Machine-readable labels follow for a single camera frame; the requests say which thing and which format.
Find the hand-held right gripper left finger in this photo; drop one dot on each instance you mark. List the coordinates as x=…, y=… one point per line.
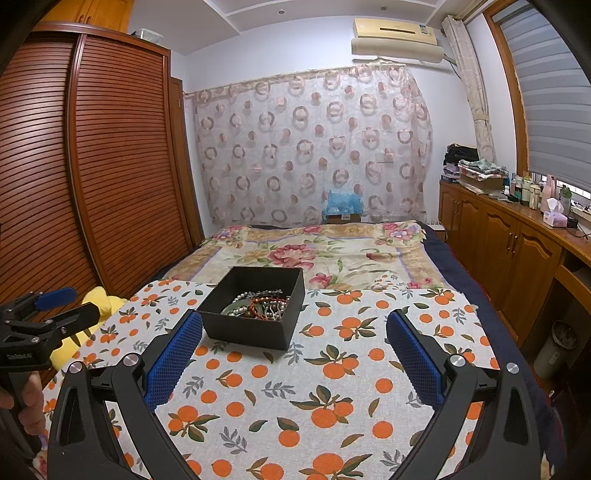
x=175, y=355

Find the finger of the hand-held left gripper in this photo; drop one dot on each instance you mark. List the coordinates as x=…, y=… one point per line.
x=74, y=318
x=55, y=297

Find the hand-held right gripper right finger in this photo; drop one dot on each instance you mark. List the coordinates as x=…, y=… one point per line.
x=415, y=355

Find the black jewelry box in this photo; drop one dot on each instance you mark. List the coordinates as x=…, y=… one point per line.
x=244, y=330

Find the person's left hand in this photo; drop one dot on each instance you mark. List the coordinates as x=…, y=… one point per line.
x=32, y=406

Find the yellow plush toy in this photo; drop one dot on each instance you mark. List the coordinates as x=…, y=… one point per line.
x=101, y=302

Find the navy bed sheet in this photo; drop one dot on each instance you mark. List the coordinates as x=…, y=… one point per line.
x=466, y=286

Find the orange fruit print cloth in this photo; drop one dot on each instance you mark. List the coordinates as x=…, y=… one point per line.
x=286, y=406

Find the wooden sideboard cabinet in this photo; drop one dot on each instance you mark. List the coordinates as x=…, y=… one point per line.
x=503, y=258

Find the grey trash bin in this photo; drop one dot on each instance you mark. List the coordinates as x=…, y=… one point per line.
x=556, y=350

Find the floral blanket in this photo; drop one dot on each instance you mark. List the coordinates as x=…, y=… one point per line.
x=277, y=254

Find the brown slatted wooden wardrobe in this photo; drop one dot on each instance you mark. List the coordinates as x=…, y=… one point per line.
x=115, y=161

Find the cardboard box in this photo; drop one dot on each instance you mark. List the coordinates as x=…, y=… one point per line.
x=344, y=217

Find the blue plastic bag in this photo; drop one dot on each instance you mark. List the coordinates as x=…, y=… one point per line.
x=341, y=201

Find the stack of folded clothes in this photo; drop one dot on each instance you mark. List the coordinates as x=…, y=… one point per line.
x=475, y=168

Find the pink tissue box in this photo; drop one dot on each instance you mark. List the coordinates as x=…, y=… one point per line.
x=554, y=214

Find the row of toiletry bottles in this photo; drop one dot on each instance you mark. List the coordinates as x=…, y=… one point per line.
x=531, y=189

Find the circle pattern sheer curtain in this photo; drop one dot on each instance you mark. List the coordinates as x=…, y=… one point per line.
x=314, y=138

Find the beige tied curtain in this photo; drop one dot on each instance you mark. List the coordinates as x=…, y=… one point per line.
x=475, y=92

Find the clear plastic storage box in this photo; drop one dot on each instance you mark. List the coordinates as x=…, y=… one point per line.
x=147, y=33

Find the grey window blind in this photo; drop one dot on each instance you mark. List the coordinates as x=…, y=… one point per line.
x=549, y=101

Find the beige wall air conditioner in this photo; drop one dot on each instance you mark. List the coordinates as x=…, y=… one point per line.
x=397, y=41

